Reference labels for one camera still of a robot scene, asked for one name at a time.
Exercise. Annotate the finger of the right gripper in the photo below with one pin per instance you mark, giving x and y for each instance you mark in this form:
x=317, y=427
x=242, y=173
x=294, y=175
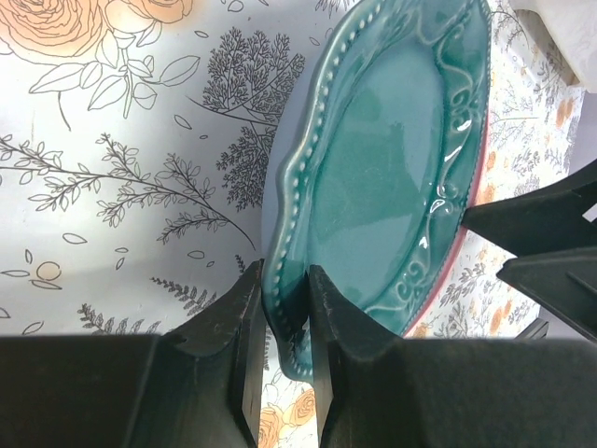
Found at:
x=542, y=221
x=562, y=282

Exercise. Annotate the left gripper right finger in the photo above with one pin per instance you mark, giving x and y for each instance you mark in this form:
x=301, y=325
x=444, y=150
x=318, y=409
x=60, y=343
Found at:
x=375, y=389

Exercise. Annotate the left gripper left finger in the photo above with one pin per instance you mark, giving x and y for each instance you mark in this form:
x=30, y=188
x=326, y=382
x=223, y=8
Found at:
x=198, y=385

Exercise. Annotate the teal beaded ceramic plate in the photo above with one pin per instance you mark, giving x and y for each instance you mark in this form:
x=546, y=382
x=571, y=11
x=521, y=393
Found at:
x=381, y=168

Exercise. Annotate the white plastic bin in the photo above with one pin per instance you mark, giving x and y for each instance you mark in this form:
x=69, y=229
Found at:
x=572, y=26

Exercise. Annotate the pink ceramic plate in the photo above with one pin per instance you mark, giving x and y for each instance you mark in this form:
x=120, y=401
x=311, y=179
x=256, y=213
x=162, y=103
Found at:
x=476, y=186

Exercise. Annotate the light blue ceramic plate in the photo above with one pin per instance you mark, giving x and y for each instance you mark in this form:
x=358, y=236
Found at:
x=284, y=139

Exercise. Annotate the floral patterned table mat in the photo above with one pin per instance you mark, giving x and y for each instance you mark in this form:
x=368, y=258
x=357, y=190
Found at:
x=135, y=138

